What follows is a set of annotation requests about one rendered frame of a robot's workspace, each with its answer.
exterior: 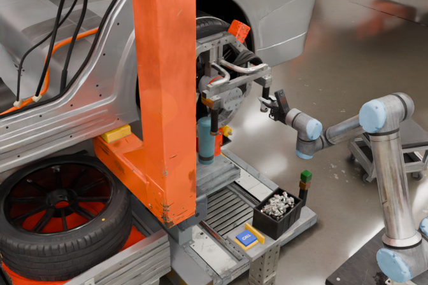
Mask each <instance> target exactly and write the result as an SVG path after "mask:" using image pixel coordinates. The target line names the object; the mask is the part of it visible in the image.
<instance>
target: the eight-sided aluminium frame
mask: <svg viewBox="0 0 428 285"><path fill-rule="evenodd" d="M225 44H228V45H230V46H231V47H232V48H233V49H234V50H235V51H236V52H237V53H238V54H240V53H241V52H242V51H243V50H248V49H247V48H246V47H245V46H244V45H243V44H242V43H241V42H240V41H238V40H237V39H236V37H235V36H234V35H233V34H231V33H229V32H227V31H224V32H220V33H218V34H214V35H211V36H208V37H205V38H201V39H198V40H196V58H197V57H198V56H199V54H200V53H201V52H204V51H206V50H209V49H211V48H216V47H218V46H220V45H225ZM240 67H242V68H251V67H253V64H251V63H250V62H247V63H246V64H243V65H241V66H240ZM245 74H247V73H240V74H239V77H240V76H243V75H245ZM238 88H240V89H241V91H242V99H241V102H240V104H239V105H238V106H237V107H236V108H235V109H233V110H231V111H227V110H225V109H224V110H223V111H222V112H221V113H220V114H219V116H218V128H220V127H223V126H226V125H227V124H229V123H230V121H231V120H232V118H233V117H234V115H235V114H236V112H237V111H238V109H239V108H240V107H241V105H242V103H243V102H244V101H245V99H246V98H247V96H248V95H249V93H250V92H251V88H252V81H250V82H248V83H245V84H243V85H240V86H239V87H238ZM196 137H198V124H197V125H196Z"/></svg>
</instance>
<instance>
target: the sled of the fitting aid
mask: <svg viewBox="0 0 428 285"><path fill-rule="evenodd" d="M240 174H241V169H240V168H239V167H238V166H237V165H235V164H234V163H232V168H230V169H228V170H226V171H225V172H223V173H221V174H219V175H217V176H215V177H213V178H211V179H209V180H207V181H205V182H203V183H201V184H199V185H198V187H199V188H200V189H202V191H204V192H205V193H206V194H207V195H209V194H211V193H213V192H214V191H217V190H219V189H221V188H222V187H224V186H226V185H228V184H229V183H231V182H233V181H235V180H237V179H239V178H240Z"/></svg>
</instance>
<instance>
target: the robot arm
mask: <svg viewBox="0 0 428 285"><path fill-rule="evenodd" d="M274 94H275V96H272V95H269V100H266V99H264V98H262V97H258V100H259V101H260V104H261V108H262V109H263V110H265V109H266V108H268V109H269V108H271V109H270V113H269V118H271V116H272V117H274V119H272V118H271V119H272V120H274V121H280V122H282V123H284V124H285V125H288V126H290V127H292V128H293V129H295V130H297V131H298V134H297V144H296V155H297V156H299V157H300V158H303V159H311V158H312V157H313V156H314V153H315V152H317V151H320V150H322V149H325V148H328V147H330V146H334V145H337V144H338V143H340V142H342V141H345V140H347V139H349V138H352V137H355V136H357V135H359V134H362V133H365V132H368V135H369V138H370V143H371V149H372V154H373V161H374V167H375V172H376V178H377V183H378V190H379V194H380V201H381V205H382V212H383V219H384V223H385V230H386V233H385V234H384V235H383V236H382V242H383V248H381V249H380V250H379V251H378V252H377V254H376V259H377V261H378V265H379V267H380V268H381V270H382V272H383V273H384V274H385V275H386V276H387V277H388V278H389V279H391V280H393V281H395V282H399V283H402V282H406V281H409V280H410V281H411V282H413V283H414V284H416V285H428V217H427V218H424V219H423V220H422V221H421V222H420V224H419V228H418V230H417V231H416V230H415V226H414V220H413V213H412V209H411V201H410V194H409V189H408V182H407V177H406V170H405V166H404V158H403V151H402V146H401V138H400V134H399V131H400V130H399V123H400V122H403V121H405V120H407V119H408V118H410V117H411V116H412V114H413V112H414V108H415V107H414V103H413V100H412V99H411V97H410V96H408V95H406V94H404V93H401V92H397V93H393V94H390V95H386V96H384V97H381V98H379V99H373V100H371V101H369V102H367V103H365V104H364V105H363V106H362V107H361V109H360V111H359V115H356V116H354V117H352V118H349V119H347V120H345V121H343V122H341V123H339V124H337V125H335V126H332V127H329V128H327V129H325V130H322V124H321V123H320V122H319V121H317V120H316V119H314V118H312V117H310V116H308V115H306V114H305V113H303V112H301V111H300V110H298V109H296V108H294V109H290V108H289V105H288V102H287V99H286V96H285V93H284V91H283V89H281V90H277V91H275V92H274ZM276 118H278V119H276Z"/></svg>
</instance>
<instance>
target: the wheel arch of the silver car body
mask: <svg viewBox="0 0 428 285"><path fill-rule="evenodd" d="M196 10H200V11H203V12H205V13H208V14H210V15H212V16H214V17H216V18H219V19H221V20H223V21H224V22H227V23H229V24H232V21H233V20H234V19H235V20H237V21H239V22H242V23H244V24H245V25H247V26H249V27H250V30H249V32H248V34H247V36H246V38H245V43H246V46H247V49H248V50H249V51H251V52H253V53H254V54H255V55H257V46H256V38H255V31H254V28H253V25H252V21H251V20H250V17H249V15H248V13H247V12H246V10H245V9H244V7H243V6H242V5H241V4H240V3H239V2H238V1H237V0H196ZM137 77H138V71H137V74H136V81H135V87H134V104H135V109H136V115H137V117H138V120H139V116H138V111H137V107H136V82H137Z"/></svg>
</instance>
